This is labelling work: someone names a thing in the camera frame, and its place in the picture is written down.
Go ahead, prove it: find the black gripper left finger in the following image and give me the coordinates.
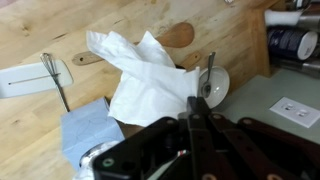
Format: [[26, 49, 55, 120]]
[[92, 95, 202, 180]]

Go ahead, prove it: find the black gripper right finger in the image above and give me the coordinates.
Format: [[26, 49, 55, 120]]
[[198, 96, 320, 180]]

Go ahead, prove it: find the white tissue sheet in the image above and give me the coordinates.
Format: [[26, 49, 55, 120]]
[[85, 29, 202, 128]]

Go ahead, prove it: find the blue tissue box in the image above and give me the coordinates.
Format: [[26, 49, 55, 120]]
[[60, 97, 126, 172]]

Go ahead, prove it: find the small white bowl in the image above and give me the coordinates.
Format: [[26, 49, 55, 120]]
[[197, 65, 231, 110]]

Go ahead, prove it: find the metal teaspoon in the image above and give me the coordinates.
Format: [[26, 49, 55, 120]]
[[200, 51, 217, 99]]

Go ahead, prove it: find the steel pepper mill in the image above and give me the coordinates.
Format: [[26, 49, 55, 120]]
[[273, 58, 320, 80]]

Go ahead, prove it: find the wooden condiment tray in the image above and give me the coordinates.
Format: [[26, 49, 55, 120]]
[[247, 0, 320, 78]]

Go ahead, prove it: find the dark can white lid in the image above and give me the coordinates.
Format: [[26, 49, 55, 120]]
[[266, 27, 319, 62]]

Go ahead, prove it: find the small metal whisk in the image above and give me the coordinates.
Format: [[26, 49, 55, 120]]
[[39, 52, 71, 113]]

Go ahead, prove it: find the wooden spoon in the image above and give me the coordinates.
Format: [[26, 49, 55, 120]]
[[71, 21, 196, 67]]

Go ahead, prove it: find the steel and white grinder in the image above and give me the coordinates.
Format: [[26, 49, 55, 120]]
[[264, 9, 320, 32]]

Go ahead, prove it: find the white wall outlet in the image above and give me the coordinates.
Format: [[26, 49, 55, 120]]
[[269, 96, 320, 130]]

